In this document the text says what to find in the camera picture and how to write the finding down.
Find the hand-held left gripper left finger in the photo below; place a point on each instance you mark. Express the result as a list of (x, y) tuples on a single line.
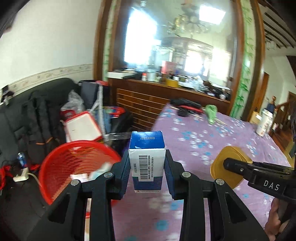
[(126, 176)]

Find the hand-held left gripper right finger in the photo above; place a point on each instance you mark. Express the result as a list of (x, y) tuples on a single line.
[(168, 180)]

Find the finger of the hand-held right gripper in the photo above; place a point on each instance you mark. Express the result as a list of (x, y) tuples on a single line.
[(238, 166)]

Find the gold tin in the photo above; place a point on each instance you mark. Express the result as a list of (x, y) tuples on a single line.
[(229, 153)]

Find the blue and white small box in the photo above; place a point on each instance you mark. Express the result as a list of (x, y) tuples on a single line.
[(146, 160)]

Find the red plastic basket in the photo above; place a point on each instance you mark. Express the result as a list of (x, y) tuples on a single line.
[(69, 153)]

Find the person's right hand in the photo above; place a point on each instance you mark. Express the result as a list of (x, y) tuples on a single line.
[(274, 220)]

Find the thin wooden stick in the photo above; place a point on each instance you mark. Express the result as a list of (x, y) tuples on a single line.
[(222, 122)]

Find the purple floral tablecloth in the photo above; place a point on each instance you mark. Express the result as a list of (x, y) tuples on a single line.
[(196, 139)]

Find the white paper cup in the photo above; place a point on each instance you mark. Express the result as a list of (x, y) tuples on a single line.
[(263, 122)]

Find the cardboard box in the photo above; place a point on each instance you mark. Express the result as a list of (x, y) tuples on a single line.
[(256, 118)]

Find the green cloth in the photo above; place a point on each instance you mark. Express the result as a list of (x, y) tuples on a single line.
[(211, 113)]

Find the red and blue printed bag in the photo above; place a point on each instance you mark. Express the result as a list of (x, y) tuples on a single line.
[(114, 111)]

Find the wooden stair railing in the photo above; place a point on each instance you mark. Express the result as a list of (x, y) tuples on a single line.
[(281, 115)]

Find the white red-rimmed lid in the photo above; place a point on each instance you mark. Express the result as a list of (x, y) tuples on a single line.
[(81, 126)]

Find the small black pouch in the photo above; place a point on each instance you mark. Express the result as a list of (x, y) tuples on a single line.
[(183, 112)]

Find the white patterned pole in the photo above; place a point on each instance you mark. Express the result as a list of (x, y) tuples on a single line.
[(99, 109)]

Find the wooden counter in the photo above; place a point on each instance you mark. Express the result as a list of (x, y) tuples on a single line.
[(138, 104)]

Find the black and red tools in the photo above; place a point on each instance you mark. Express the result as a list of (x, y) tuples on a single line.
[(185, 103)]

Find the dark bag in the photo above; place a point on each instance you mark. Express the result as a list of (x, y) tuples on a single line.
[(89, 92)]

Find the clear plastic bag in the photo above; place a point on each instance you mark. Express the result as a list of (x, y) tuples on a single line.
[(72, 102)]

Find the yellow box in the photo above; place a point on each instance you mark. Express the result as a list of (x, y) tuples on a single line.
[(171, 83)]

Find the white flat board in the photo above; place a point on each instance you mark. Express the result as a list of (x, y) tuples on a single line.
[(120, 74)]

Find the white power strip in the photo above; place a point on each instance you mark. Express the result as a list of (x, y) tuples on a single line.
[(21, 175)]

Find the small blue bottle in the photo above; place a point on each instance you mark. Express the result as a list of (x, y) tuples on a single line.
[(22, 160)]

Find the red gift box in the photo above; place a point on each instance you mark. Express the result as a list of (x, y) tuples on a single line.
[(168, 67)]

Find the black sofa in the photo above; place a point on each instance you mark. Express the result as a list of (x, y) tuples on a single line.
[(9, 129)]

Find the chandelier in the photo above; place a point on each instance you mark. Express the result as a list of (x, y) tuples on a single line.
[(189, 20)]

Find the bamboo wall decal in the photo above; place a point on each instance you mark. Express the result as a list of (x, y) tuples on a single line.
[(242, 88)]

